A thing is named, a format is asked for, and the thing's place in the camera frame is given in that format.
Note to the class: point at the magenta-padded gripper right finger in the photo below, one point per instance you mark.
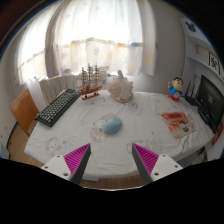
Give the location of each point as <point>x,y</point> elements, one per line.
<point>163,165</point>

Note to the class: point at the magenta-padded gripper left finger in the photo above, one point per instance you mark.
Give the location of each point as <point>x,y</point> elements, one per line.
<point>60,165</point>

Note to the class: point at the light blue computer mouse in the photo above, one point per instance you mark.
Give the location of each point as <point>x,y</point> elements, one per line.
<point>112,125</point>

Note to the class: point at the red printed mouse pad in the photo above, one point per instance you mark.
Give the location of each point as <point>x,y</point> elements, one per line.
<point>178,125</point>

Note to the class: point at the white printed tablecloth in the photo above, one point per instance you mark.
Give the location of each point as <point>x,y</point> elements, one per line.
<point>143,120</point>

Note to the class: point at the black keyboard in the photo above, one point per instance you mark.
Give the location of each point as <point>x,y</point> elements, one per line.
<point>56,108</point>

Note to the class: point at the red paper sheet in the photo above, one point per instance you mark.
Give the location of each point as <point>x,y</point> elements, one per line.
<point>218,133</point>

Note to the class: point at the orange wooden chair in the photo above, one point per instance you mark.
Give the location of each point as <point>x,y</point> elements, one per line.
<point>23,111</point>

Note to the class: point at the black router with antennas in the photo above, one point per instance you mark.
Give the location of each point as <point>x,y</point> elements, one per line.
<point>192,100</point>

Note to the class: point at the cartoon boy figurine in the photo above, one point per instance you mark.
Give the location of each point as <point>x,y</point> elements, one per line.
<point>175,90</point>

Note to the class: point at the white radiator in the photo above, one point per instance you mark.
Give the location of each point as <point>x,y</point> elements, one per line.
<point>55,86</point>

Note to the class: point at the black monitor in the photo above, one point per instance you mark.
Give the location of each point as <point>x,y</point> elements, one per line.
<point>211,100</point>

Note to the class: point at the wooden model sailing ship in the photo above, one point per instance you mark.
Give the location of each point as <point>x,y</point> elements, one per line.
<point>89,89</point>

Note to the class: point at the large white conch shell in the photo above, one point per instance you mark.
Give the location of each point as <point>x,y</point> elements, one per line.
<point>120,90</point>

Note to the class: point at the white shelf unit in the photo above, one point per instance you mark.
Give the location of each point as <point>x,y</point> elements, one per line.
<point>196,53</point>

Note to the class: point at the sheer white star-print curtain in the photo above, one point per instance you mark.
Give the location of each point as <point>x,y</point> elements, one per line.
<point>100,36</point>

